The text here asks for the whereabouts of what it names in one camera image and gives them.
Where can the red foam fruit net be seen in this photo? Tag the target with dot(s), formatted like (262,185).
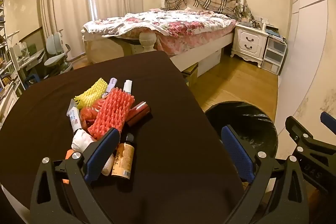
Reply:
(113,111)

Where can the dark red cylinder tube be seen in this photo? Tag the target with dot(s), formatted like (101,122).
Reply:
(137,113)

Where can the cardboard box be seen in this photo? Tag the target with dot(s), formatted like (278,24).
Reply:
(190,74)

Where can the orange plastic bag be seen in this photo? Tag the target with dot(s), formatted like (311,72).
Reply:
(88,115)

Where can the small orange piece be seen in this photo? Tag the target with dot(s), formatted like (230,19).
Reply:
(67,154)

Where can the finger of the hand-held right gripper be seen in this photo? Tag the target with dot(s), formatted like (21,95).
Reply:
(298,132)
(329,123)

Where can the study desk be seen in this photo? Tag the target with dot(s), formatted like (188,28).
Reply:
(31,58)

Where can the cream curtain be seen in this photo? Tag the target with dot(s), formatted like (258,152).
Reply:
(73,3)

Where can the white labelled tube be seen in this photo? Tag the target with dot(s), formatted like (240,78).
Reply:
(74,119)

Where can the yellow foam fruit net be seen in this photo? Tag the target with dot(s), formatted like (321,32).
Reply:
(92,92)

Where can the round bin with black bag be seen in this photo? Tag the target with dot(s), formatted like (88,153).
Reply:
(244,119)

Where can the plastic drawer unit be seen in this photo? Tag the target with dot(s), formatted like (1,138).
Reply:
(274,54)

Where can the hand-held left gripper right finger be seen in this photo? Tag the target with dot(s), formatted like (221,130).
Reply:
(237,155)

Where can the white tissue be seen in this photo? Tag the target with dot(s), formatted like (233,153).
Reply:
(81,141)

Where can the white desk chair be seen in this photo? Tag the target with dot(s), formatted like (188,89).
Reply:
(55,48)

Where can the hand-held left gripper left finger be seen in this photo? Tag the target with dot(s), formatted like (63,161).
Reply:
(102,158)

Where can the bed with floral quilt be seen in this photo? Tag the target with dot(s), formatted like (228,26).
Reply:
(197,52)

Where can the pink floral bedsheet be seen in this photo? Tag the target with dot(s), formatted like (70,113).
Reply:
(189,37)

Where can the purple paper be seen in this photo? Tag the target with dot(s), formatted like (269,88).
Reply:
(111,85)

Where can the amber bottle with black cap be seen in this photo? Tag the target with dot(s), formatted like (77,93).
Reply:
(124,158)

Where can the bookshelf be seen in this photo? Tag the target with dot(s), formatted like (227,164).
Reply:
(5,69)

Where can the bedside clutter pile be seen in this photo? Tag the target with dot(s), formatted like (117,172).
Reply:
(248,18)

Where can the white nightstand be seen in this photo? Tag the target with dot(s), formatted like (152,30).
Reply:
(249,41)

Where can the white blue tube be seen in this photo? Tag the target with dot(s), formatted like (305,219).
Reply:
(127,87)

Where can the floral duvet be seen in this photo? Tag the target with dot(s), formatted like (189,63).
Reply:
(157,19)

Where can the white storage box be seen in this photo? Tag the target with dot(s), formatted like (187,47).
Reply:
(210,64)

